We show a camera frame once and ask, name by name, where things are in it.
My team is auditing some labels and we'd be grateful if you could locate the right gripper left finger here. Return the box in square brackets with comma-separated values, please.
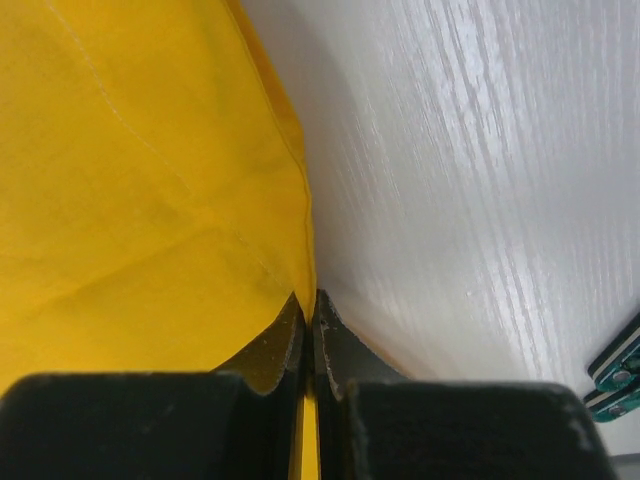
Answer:
[1, 297, 306, 479]

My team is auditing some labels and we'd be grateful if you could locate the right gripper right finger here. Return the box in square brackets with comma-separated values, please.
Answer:
[312, 291, 616, 479]

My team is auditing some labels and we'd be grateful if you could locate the yellow cartoon placemat cloth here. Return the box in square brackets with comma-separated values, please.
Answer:
[0, 0, 321, 480]

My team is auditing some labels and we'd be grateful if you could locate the spoon with green handle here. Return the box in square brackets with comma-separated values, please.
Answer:
[587, 314, 639, 392]

